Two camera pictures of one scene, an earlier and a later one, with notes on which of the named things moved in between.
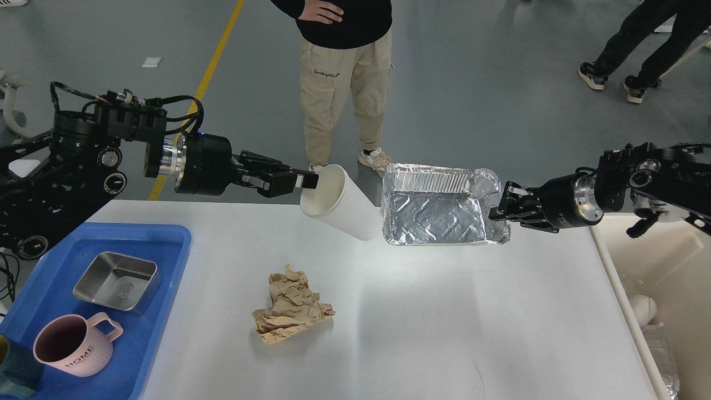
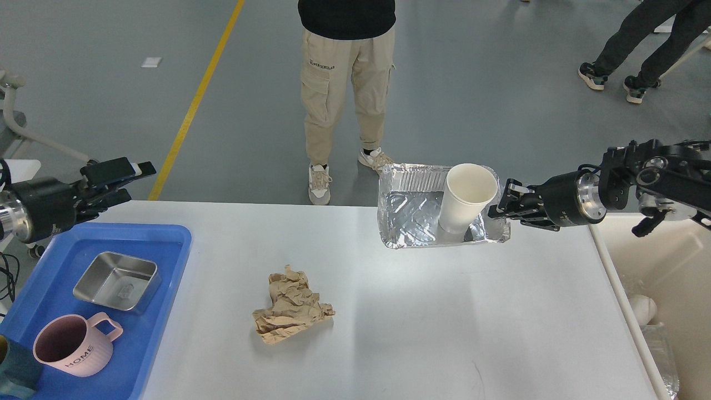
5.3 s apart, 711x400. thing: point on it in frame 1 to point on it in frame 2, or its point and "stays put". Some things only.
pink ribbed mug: x=71 y=343 stays put
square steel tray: x=119 y=281 stays put
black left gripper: x=204 y=164 to x=42 y=207
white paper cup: x=338 y=203 to x=467 y=188
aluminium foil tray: x=433 y=205 stays put
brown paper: x=294 y=305 stays put
